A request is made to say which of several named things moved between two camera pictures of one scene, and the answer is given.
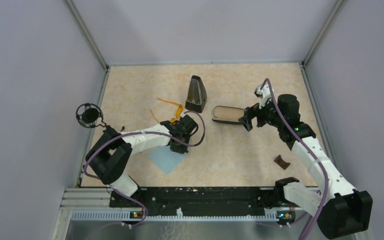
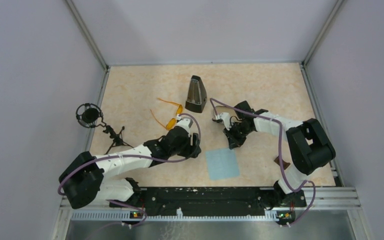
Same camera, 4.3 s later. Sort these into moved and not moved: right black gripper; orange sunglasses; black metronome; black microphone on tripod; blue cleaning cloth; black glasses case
Moved: blue cleaning cloth; right black gripper
Not moved: orange sunglasses; black microphone on tripod; black glasses case; black metronome
